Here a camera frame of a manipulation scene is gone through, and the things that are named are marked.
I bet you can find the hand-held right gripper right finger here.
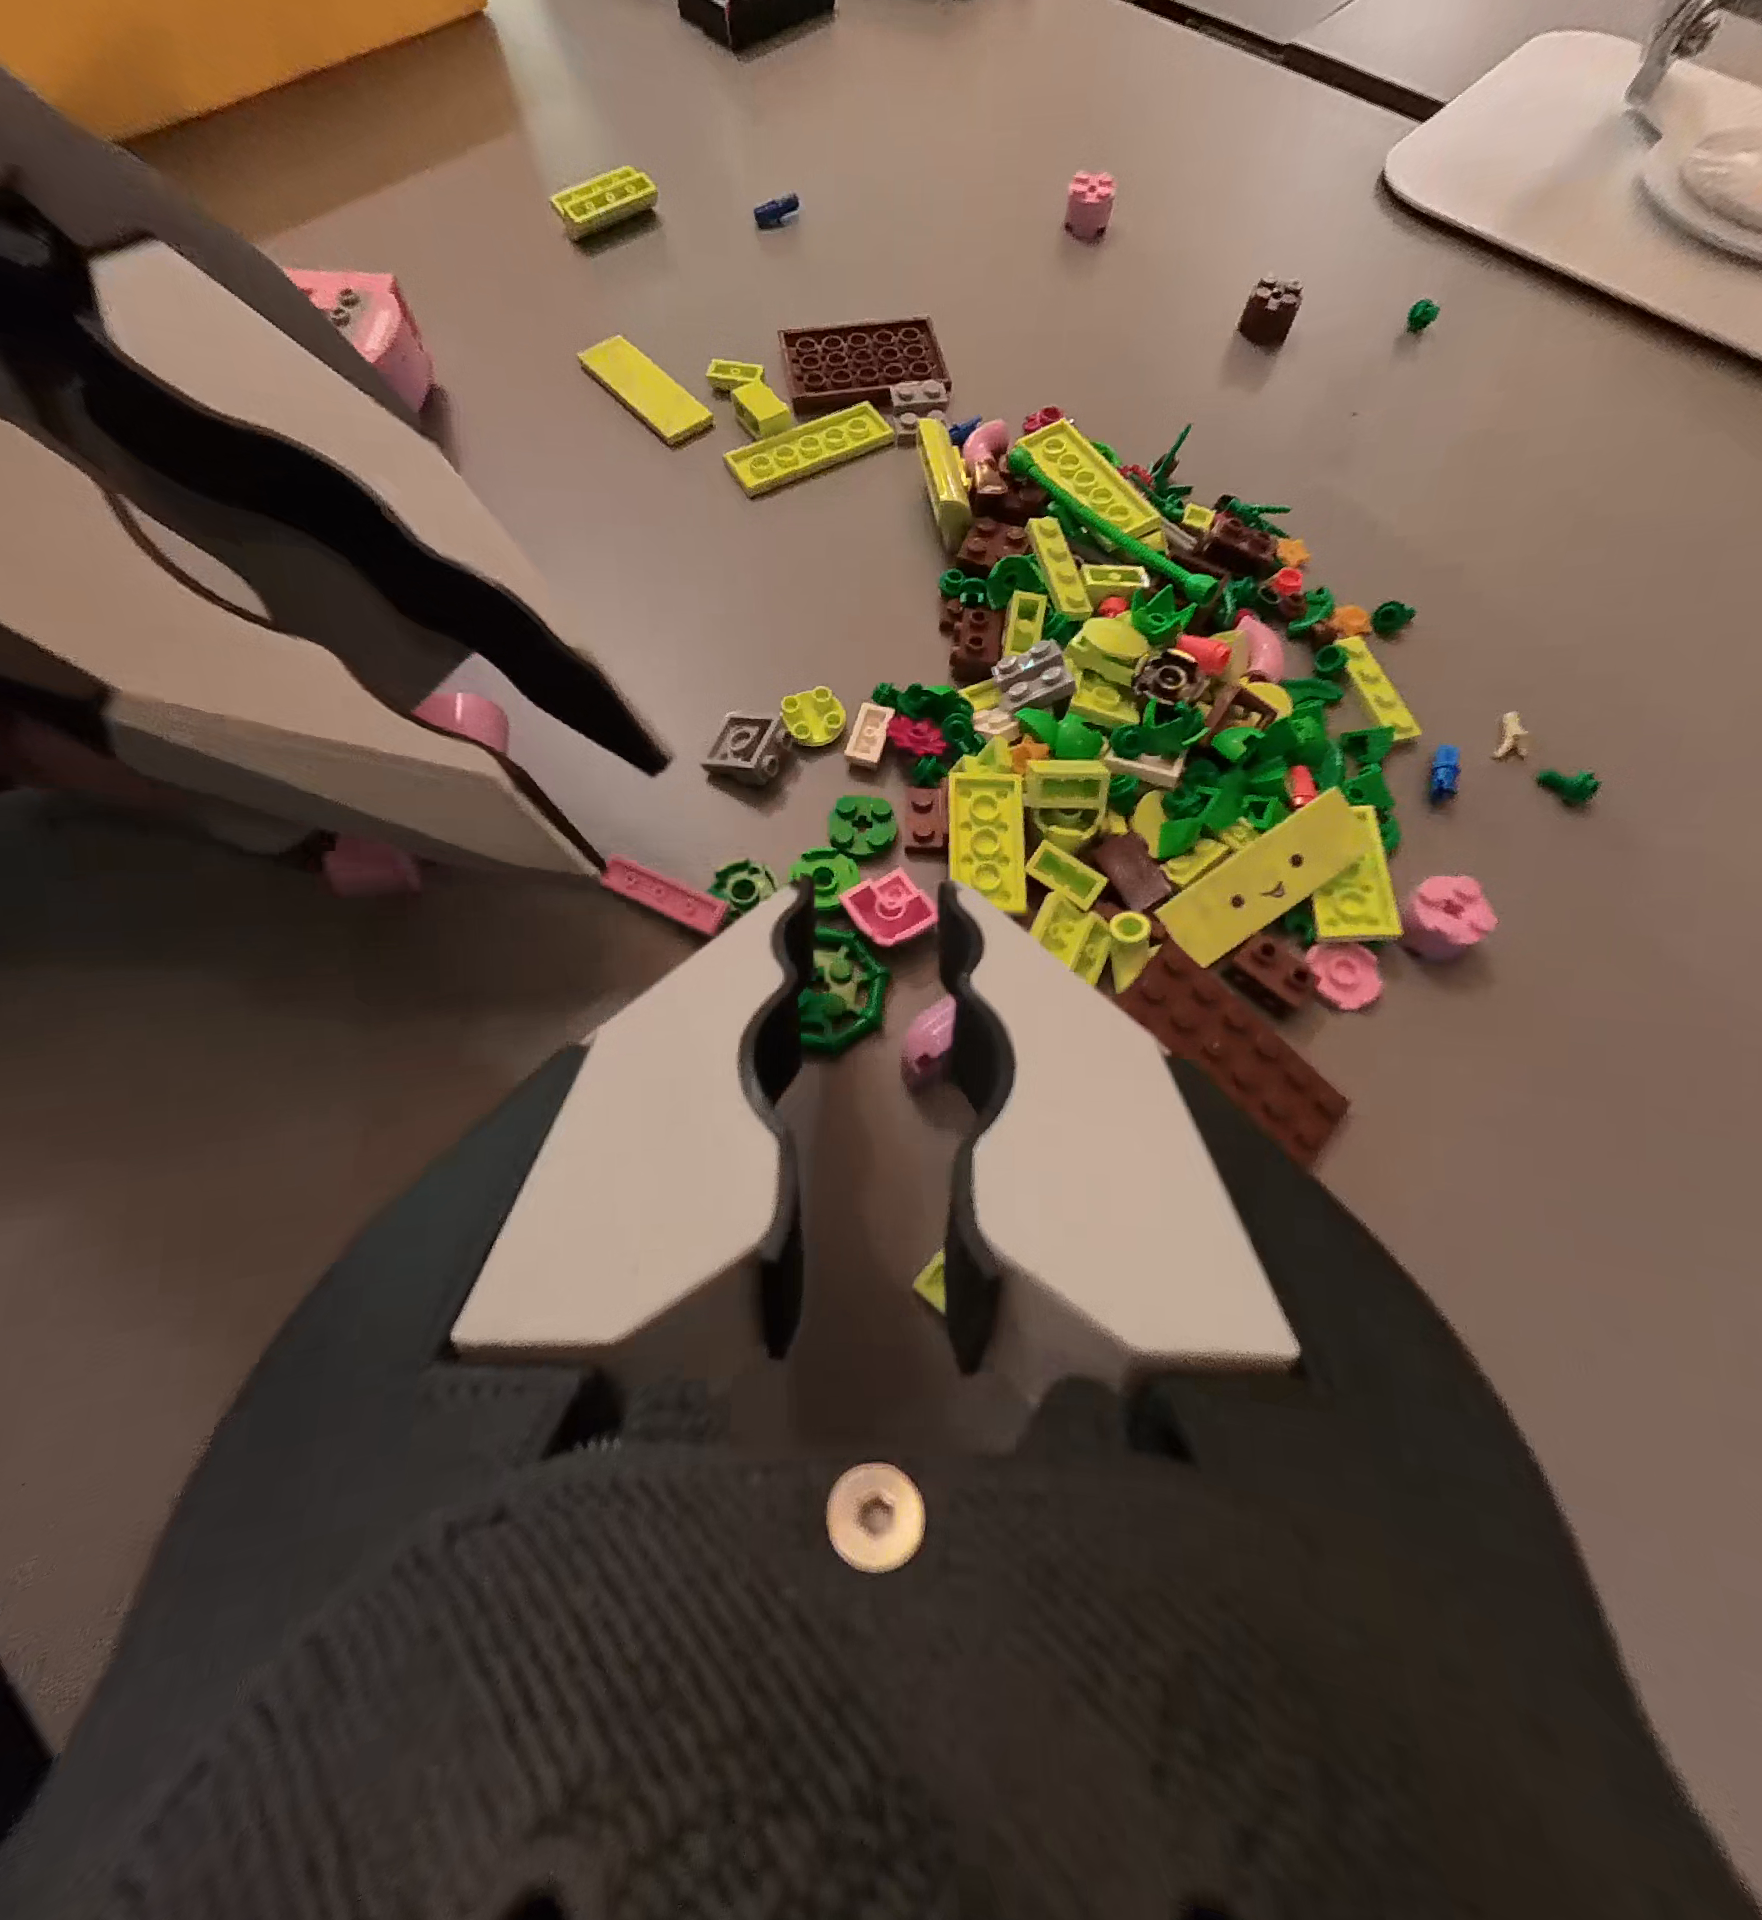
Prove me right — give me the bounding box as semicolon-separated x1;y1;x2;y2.
941;882;1302;1428

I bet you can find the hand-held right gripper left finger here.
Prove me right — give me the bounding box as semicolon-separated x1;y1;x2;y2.
449;882;817;1442

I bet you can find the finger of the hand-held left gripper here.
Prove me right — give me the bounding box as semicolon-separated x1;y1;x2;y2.
0;394;610;880
78;239;669;775

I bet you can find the pink brick block with holes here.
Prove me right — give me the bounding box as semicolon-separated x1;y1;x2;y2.
280;266;435;414

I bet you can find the pink thin brick panel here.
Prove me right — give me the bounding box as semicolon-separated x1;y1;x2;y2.
322;690;510;900

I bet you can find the dark brown studded plate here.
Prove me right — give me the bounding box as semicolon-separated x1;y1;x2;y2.
1112;947;1350;1170

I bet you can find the green web wheel piece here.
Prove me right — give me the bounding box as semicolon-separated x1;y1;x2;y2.
798;922;893;1059

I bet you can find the pink narrow studded plate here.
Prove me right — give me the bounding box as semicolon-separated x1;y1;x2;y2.
598;855;734;940

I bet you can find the yellow plastic bin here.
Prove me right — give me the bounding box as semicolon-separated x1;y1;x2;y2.
71;0;489;143

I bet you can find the lime plate with face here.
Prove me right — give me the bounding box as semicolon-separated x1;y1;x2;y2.
1153;787;1398;969

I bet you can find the lime smooth flat tile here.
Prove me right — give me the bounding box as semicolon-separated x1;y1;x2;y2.
577;333;715;449

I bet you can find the lime two-row studded plate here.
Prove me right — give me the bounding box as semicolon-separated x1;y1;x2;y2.
549;165;662;242

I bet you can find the pink corner brick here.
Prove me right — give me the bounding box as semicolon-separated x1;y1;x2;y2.
840;874;940;949

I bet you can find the large pink round brick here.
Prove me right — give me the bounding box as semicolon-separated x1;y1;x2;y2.
1403;874;1498;962

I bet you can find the grey square plate brick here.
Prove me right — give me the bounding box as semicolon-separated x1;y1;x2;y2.
701;710;792;789

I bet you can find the lime long studded plate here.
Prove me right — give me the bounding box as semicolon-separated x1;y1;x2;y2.
721;400;897;501

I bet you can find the pile of mixed toy bricks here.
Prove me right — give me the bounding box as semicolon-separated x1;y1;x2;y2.
903;401;1424;1037

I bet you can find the brown upturned large plate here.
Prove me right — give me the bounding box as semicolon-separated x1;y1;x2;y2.
775;315;956;420

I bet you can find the dark brown flat block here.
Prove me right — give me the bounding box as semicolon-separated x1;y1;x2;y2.
675;0;838;54

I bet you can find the white round dish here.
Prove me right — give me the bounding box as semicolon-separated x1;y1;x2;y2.
1643;120;1762;272

